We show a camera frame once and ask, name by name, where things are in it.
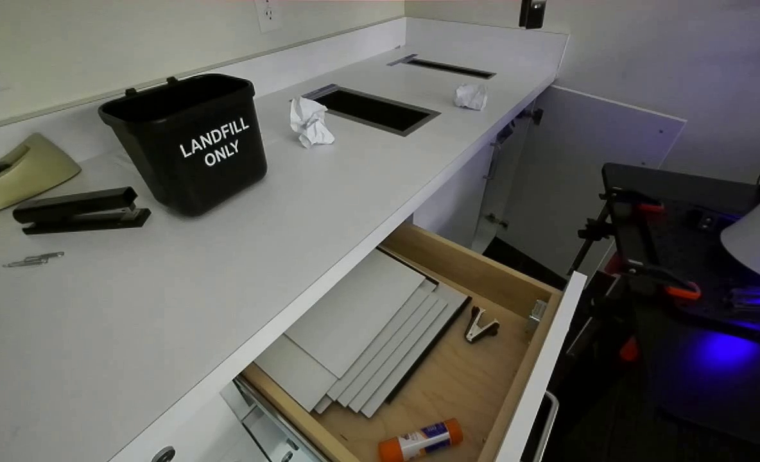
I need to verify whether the white cabinet door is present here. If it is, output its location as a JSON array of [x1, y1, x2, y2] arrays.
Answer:
[[472, 85, 687, 278]]

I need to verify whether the stack of grey folders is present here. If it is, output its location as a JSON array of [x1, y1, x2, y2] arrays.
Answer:
[[254, 247, 472, 419]]

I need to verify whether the large crumpled white paper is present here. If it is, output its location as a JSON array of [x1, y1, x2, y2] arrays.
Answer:
[[289, 96, 336, 149]]

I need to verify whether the black staple remover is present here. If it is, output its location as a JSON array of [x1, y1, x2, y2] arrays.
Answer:
[[463, 306, 501, 344]]

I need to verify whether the small crumpled white paper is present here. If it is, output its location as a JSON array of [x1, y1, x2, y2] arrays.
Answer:
[[454, 83, 488, 111]]

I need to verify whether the wooden drawer with white front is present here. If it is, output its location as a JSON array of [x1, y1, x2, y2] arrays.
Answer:
[[234, 221, 589, 462]]

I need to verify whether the orange glue stick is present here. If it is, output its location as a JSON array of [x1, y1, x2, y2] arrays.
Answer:
[[378, 418, 464, 462]]

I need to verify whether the black bin with white print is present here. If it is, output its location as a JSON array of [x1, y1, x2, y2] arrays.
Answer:
[[98, 73, 268, 217]]

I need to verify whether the black and orange clamp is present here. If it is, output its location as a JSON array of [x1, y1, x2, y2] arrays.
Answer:
[[600, 188, 666, 216], [605, 255, 702, 302]]

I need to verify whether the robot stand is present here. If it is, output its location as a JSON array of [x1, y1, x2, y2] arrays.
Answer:
[[601, 162, 760, 350]]

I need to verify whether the black stapler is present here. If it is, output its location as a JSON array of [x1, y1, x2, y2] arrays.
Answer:
[[12, 187, 152, 235]]

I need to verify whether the beige tape dispenser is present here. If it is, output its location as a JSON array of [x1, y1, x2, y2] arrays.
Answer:
[[0, 133, 82, 221]]

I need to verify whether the white wall socket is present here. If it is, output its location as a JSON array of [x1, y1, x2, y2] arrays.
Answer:
[[254, 0, 284, 34]]

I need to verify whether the silver drawer handle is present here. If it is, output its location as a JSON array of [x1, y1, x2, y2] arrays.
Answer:
[[522, 390, 559, 462]]

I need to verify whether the black wall-mounted device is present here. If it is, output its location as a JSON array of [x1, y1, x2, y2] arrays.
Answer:
[[519, 0, 546, 30]]

